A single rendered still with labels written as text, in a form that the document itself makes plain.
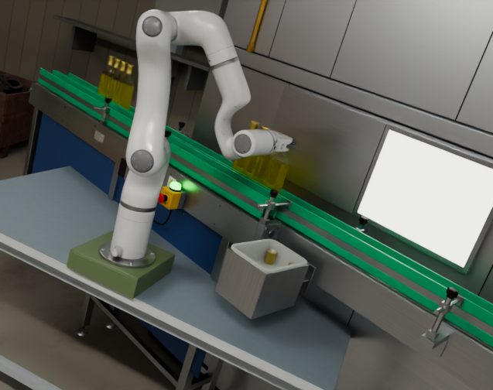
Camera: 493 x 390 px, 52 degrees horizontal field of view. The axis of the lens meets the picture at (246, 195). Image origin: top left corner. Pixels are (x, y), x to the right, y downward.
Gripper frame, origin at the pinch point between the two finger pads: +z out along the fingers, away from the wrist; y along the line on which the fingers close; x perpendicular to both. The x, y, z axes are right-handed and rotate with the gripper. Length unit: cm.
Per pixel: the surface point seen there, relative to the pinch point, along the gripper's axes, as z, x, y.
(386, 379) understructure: 1, 65, -64
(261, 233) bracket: -16.5, 29.8, -9.0
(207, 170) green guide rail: -6.7, 20.6, 23.8
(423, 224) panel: 1, 9, -55
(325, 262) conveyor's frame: -12.5, 30.6, -32.4
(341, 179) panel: 8.6, 7.0, -22.0
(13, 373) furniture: -51, 114, 56
